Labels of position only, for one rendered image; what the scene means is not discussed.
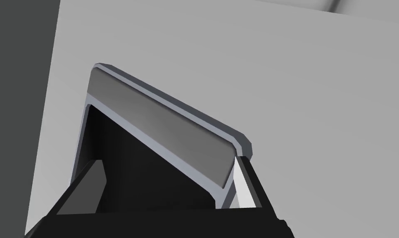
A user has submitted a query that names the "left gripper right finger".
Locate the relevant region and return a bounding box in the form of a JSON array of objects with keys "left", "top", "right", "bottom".
[{"left": 234, "top": 155, "right": 272, "bottom": 210}]

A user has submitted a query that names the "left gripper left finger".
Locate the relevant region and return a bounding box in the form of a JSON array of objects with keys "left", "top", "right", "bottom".
[{"left": 47, "top": 159, "right": 107, "bottom": 217}]

